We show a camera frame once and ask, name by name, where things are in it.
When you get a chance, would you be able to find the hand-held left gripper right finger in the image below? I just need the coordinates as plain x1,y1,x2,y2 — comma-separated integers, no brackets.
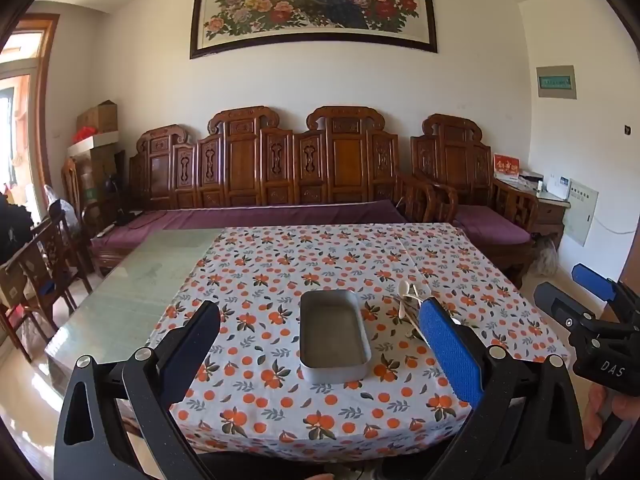
418,297,586,480

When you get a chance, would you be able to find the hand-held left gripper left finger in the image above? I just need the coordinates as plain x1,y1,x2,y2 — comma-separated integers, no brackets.
54,300,222,480

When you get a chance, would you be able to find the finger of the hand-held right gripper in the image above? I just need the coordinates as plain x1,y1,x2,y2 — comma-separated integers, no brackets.
571,263,640,332
532,282,617,344

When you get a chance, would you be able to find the brown chopstick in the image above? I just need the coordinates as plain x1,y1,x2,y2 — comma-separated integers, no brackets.
392,297,426,327

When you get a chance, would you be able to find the rectangular metal tin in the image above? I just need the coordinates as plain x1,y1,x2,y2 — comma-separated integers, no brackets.
299,289,372,386

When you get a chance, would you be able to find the person's right hand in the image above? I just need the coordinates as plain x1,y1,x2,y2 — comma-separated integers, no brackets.
584,385,640,453

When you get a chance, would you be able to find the grey fluffy duster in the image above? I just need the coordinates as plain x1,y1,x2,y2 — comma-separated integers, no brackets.
530,235,561,277

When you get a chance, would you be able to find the wooden side table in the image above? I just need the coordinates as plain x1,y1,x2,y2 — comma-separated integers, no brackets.
492,172,571,251

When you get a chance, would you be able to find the orange fruit print tablecloth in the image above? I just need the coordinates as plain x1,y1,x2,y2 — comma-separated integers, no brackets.
145,222,571,456

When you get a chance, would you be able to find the white telephone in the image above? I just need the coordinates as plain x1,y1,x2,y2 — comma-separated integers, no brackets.
542,175,572,200

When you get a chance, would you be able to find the purple armchair cushion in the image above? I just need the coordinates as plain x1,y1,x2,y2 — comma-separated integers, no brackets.
452,204,532,245

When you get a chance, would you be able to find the long purple sofa cushion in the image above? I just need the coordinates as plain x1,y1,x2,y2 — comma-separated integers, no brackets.
90,199,408,253

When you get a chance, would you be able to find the red desk calendar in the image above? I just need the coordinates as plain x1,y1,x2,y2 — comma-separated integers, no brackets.
493,154,521,183

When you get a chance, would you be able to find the wooden dining chair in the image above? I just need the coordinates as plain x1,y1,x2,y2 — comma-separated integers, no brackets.
60,157,101,273
0,210,94,361

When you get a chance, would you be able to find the carved wooden sofa bench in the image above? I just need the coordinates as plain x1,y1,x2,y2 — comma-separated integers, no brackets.
82,105,458,278

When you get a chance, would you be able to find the black desk lamp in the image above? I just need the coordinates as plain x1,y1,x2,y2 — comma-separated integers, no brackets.
104,172,127,226

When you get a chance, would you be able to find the carved wooden armchair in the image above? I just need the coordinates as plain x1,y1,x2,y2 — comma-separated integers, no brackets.
410,114,541,288

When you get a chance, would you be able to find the white plastic bag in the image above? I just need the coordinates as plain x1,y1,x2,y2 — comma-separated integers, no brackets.
44,184,64,216

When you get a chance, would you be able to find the white flat box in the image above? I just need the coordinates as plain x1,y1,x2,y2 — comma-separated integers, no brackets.
66,131,121,161

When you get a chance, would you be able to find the small cardboard box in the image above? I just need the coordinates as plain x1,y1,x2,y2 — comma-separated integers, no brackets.
76,100,118,133

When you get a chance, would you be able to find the framed peacock flower painting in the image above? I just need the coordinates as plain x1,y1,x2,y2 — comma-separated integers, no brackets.
189,0,439,60

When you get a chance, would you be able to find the white wall cable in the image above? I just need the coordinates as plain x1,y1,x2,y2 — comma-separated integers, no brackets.
597,216,637,236

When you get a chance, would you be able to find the white wall panel door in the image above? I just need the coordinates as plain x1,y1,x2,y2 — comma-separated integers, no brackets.
561,178,600,247

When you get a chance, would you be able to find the grey wall electrical box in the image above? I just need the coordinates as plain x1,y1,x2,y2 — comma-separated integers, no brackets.
536,65,577,101

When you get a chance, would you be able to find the wooden door frame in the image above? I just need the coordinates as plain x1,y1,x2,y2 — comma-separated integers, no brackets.
0,12,61,201

